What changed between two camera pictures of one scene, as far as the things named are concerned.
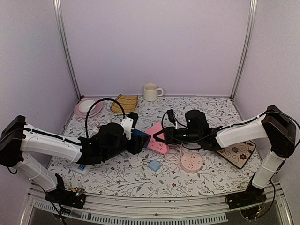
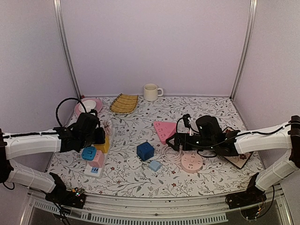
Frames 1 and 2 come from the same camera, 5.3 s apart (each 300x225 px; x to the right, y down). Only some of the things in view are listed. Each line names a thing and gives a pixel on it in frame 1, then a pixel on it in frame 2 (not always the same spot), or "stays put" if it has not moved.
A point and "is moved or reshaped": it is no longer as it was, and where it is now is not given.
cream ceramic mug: [151, 92] stays put
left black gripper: [137, 147] -> [101, 140]
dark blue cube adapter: [141, 136] -> [145, 151]
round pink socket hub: [191, 162] stays put
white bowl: [85, 105] stays put
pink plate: [92, 113] stays put
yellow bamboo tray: [129, 102] stays put
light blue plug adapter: [154, 165] stays put
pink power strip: [160, 146] is moved or reshaped
